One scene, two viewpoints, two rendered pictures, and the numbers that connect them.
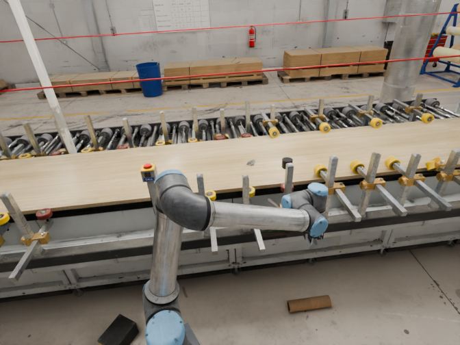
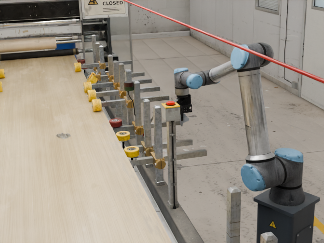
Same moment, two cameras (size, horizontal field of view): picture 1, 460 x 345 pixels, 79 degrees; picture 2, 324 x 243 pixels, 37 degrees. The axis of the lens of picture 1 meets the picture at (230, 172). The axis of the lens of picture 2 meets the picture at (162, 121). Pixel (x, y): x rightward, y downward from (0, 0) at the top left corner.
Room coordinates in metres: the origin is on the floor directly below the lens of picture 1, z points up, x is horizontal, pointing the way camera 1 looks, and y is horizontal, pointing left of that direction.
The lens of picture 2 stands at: (1.65, 2.53, 1.87)
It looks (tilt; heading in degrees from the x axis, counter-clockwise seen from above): 19 degrees down; 261
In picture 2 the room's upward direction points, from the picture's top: 2 degrees counter-clockwise
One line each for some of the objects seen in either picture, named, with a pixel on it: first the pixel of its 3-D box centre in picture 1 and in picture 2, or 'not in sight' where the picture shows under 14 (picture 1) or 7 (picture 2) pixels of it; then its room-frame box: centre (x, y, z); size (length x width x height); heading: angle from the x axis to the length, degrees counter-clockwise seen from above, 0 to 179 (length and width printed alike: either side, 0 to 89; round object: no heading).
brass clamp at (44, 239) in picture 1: (35, 239); not in sight; (1.20, 1.14, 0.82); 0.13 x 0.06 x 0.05; 95
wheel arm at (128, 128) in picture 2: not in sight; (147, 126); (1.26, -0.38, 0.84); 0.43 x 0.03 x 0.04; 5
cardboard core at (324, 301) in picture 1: (309, 303); not in sight; (1.20, -0.52, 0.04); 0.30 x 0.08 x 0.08; 95
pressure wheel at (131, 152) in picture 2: (209, 200); (131, 157); (1.42, 0.14, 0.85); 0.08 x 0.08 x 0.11
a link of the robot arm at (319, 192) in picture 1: (316, 197); (181, 77); (1.04, -0.40, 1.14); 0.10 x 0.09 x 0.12; 109
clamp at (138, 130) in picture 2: not in sight; (137, 128); (1.33, -0.36, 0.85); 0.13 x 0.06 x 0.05; 95
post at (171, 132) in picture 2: (157, 211); (172, 164); (1.26, 0.43, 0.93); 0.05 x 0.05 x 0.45; 5
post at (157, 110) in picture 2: (203, 209); (158, 149); (1.28, 0.16, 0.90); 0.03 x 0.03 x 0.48; 5
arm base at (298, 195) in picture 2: not in sight; (287, 189); (0.61, 0.29, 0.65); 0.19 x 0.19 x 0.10
